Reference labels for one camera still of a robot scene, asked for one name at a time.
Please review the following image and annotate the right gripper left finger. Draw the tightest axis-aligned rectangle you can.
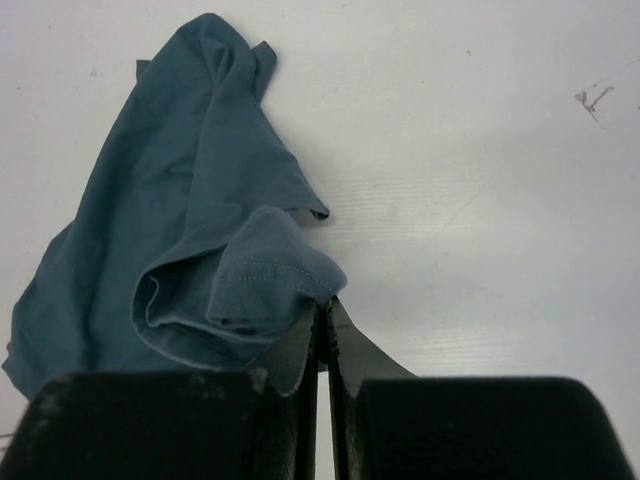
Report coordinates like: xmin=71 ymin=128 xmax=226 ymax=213
xmin=1 ymin=301 xmax=318 ymax=479

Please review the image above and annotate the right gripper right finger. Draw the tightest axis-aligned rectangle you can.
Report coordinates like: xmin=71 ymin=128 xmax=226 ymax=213
xmin=325 ymin=300 xmax=634 ymax=479

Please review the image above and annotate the blue-grey t shirt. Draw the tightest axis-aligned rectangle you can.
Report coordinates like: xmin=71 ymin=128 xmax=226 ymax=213
xmin=3 ymin=14 xmax=347 ymax=398

